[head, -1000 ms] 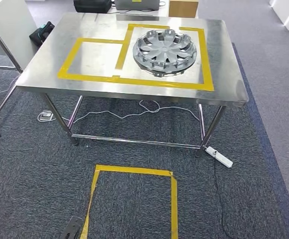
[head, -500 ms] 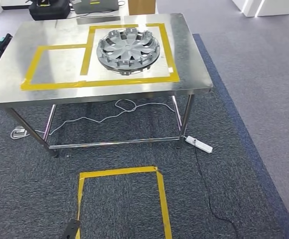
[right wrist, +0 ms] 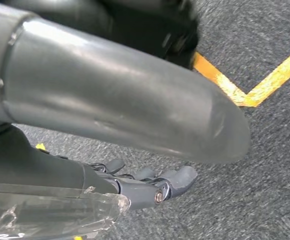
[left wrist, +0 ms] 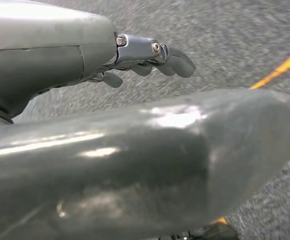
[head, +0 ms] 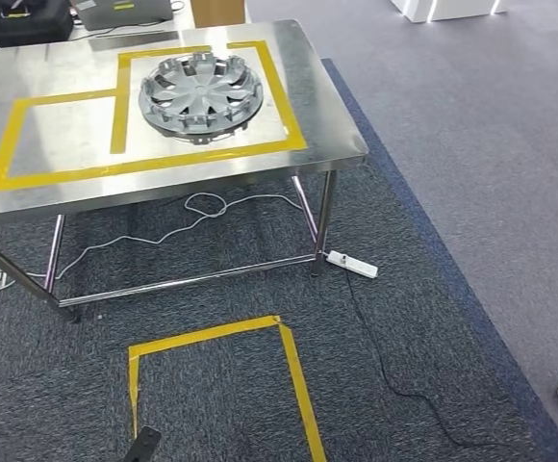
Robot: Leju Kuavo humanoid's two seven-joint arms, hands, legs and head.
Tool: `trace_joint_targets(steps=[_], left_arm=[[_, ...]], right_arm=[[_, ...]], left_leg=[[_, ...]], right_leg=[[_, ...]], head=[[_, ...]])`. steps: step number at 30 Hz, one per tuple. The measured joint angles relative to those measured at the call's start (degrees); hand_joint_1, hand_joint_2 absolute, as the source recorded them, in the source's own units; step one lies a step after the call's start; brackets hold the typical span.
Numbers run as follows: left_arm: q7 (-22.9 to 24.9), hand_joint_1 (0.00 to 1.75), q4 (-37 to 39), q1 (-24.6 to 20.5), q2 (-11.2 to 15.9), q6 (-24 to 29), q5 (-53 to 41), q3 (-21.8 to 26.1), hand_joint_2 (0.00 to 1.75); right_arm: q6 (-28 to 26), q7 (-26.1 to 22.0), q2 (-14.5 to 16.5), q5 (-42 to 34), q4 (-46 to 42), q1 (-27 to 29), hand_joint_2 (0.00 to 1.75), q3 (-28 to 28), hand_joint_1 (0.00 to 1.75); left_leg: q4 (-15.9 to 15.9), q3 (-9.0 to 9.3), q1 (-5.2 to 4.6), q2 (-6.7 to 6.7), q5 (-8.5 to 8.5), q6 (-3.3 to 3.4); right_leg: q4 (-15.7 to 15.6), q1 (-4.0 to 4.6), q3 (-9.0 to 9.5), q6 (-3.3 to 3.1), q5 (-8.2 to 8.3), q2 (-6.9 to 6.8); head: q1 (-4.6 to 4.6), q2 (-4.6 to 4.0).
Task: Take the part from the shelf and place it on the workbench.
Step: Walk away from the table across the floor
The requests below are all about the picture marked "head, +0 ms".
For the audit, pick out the silver wheel hubcap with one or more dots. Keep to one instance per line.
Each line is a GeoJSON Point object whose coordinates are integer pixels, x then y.
{"type": "Point", "coordinates": [197, 95]}

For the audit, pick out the white display platform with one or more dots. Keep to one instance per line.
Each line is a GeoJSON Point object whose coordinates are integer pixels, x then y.
{"type": "Point", "coordinates": [452, 7]}

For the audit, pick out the white desk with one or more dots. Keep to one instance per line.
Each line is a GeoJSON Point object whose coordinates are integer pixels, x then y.
{"type": "Point", "coordinates": [183, 16]}

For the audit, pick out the white power strip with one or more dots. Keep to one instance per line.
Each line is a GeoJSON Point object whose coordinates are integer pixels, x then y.
{"type": "Point", "coordinates": [355, 266]}

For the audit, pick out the brown cardboard box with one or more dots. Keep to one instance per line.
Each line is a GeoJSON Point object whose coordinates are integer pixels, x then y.
{"type": "Point", "coordinates": [216, 13]}

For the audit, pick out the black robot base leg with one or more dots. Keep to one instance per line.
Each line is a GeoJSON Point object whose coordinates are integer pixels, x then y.
{"type": "Point", "coordinates": [144, 443]}

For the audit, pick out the grey laptop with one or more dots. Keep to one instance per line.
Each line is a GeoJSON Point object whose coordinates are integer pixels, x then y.
{"type": "Point", "coordinates": [125, 13]}

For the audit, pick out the black carrying case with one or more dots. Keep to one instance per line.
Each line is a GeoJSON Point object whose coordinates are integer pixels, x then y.
{"type": "Point", "coordinates": [29, 28]}

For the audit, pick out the black remote controller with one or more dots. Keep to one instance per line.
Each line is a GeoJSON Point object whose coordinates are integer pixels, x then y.
{"type": "Point", "coordinates": [9, 6]}

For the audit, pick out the yellow floor tape marking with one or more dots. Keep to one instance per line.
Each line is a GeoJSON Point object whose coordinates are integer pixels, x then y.
{"type": "Point", "coordinates": [299, 382]}

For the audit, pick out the steel workbench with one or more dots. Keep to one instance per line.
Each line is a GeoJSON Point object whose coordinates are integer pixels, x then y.
{"type": "Point", "coordinates": [317, 115]}

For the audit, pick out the yellow workbench tape marking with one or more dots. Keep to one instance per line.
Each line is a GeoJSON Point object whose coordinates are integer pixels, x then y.
{"type": "Point", "coordinates": [120, 115]}

